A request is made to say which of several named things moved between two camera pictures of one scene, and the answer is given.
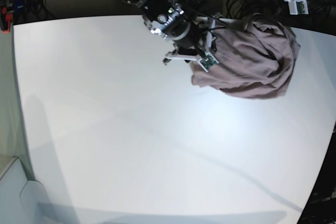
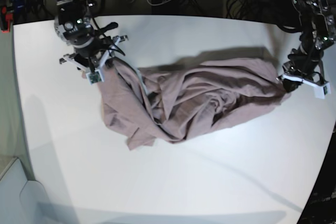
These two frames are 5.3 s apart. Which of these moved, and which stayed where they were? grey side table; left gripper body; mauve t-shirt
Moved: mauve t-shirt; left gripper body
Stayed: grey side table
